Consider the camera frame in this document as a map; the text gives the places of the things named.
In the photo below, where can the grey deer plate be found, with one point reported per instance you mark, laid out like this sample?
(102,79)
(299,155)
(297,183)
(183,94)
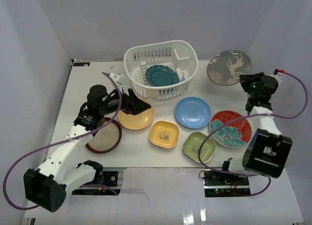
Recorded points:
(225,68)

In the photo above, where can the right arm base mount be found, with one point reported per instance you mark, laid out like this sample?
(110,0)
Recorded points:
(219,185)

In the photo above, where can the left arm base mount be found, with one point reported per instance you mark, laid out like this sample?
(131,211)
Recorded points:
(110,186)

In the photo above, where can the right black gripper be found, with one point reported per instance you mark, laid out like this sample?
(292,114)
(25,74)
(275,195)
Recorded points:
(247,79)

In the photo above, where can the square green panda plate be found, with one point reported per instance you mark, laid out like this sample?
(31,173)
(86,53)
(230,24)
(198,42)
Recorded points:
(192,144)

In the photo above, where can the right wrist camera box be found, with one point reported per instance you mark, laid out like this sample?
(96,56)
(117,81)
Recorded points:
(278,75)

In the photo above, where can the round yellow plate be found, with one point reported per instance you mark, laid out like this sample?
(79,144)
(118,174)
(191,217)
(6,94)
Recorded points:
(137,122)

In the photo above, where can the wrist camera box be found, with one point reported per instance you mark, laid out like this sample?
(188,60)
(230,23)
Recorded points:
(122,81)
(278,75)

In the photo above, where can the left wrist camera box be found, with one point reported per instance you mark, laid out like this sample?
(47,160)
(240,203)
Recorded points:
(122,81)

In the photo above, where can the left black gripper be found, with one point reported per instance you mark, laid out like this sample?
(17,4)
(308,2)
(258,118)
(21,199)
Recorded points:
(131,101)

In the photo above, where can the white plastic dish bin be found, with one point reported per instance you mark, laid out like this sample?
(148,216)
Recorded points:
(177,55)

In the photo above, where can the red teal flower plate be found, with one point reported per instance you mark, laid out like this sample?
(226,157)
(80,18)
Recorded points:
(234,135)

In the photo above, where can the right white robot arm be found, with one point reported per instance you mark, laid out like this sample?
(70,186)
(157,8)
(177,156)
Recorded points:
(268,149)

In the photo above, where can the beige plate brown rim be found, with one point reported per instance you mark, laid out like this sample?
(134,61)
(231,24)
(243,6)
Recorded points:
(106,139)

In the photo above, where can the teal scalloped plate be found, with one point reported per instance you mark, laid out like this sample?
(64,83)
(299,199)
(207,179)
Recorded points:
(160,75)

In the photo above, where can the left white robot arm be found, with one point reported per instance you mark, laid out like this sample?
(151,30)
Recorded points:
(48,185)

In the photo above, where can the square yellow panda plate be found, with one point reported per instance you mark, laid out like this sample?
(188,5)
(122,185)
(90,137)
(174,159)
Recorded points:
(164,134)

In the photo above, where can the round blue plate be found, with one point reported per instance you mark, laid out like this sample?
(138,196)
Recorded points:
(193,112)

